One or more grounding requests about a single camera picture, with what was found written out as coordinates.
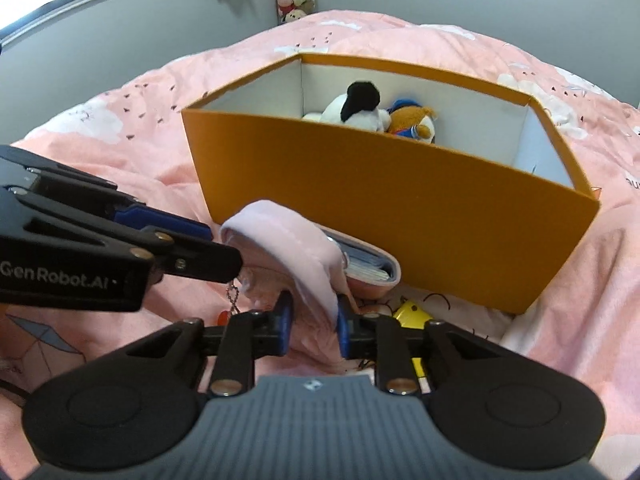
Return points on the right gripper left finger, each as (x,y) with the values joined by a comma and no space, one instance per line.
(248,337)

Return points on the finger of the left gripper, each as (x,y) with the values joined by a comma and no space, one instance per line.
(140,217)
(194,257)

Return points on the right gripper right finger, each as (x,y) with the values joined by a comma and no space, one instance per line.
(381,340)

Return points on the pink notebook wallet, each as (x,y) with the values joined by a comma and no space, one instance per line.
(371,272)

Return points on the pink soft cloth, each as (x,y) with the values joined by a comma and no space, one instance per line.
(282,250)

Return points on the orange cardboard storage box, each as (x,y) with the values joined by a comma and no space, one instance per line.
(489,212)

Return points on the pink patterned bed quilt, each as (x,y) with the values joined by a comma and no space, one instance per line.
(586,323)

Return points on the orange blue plush toy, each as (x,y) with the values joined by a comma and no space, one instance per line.
(411,120)

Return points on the white black plush dog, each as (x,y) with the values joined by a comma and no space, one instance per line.
(359,108)

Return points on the keychain with orange charm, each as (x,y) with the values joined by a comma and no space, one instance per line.
(233,294)

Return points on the small yellow keychain toy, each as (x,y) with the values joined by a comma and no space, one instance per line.
(410,315)

